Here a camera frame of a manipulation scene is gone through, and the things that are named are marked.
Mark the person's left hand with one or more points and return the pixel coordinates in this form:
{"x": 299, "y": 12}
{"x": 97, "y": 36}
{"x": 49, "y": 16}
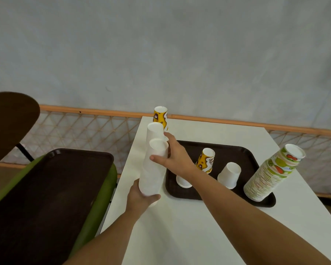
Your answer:
{"x": 136, "y": 200}

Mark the person's right hand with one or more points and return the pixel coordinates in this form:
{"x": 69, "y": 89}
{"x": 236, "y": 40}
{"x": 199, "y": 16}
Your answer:
{"x": 178, "y": 160}

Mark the person's right thumb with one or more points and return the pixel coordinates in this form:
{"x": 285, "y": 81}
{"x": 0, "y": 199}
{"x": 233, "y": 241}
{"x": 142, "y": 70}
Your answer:
{"x": 158, "y": 159}

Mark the person's left thumb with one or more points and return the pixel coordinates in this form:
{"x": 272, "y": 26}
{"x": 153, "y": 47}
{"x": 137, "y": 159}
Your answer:
{"x": 154, "y": 198}

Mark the plain white paper cup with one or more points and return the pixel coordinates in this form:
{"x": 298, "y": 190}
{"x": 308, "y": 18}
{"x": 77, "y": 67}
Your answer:
{"x": 183, "y": 183}
{"x": 229, "y": 176}
{"x": 158, "y": 148}

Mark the stack of white paper cups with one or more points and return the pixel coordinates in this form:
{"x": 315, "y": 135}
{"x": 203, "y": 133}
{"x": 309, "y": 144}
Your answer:
{"x": 154, "y": 131}
{"x": 151, "y": 179}

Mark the person's left forearm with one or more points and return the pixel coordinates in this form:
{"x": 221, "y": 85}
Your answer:
{"x": 107, "y": 240}

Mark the person's right forearm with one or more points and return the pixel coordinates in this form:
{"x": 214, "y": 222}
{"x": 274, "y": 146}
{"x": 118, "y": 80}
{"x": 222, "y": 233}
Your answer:
{"x": 245, "y": 220}

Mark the stack of yellow printed cups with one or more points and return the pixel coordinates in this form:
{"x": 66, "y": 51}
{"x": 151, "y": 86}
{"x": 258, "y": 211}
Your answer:
{"x": 160, "y": 117}

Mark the yellow printed paper cup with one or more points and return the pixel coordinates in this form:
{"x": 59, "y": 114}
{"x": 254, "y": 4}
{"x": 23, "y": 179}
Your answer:
{"x": 205, "y": 161}

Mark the green chair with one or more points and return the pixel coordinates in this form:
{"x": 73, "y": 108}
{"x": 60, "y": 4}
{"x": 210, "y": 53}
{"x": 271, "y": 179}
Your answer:
{"x": 99, "y": 215}

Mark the dark brown plastic tray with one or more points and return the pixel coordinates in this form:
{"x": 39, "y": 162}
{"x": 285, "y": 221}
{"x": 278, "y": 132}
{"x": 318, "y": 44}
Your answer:
{"x": 237, "y": 195}
{"x": 44, "y": 198}

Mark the stack of fruit printed cups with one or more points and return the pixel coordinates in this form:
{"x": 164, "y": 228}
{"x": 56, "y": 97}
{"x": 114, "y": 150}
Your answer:
{"x": 273, "y": 173}

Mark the black metal chair leg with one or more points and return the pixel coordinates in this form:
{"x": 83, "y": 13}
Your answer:
{"x": 25, "y": 152}

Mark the dark brown wooden chair back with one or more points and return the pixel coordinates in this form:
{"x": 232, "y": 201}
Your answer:
{"x": 8, "y": 124}

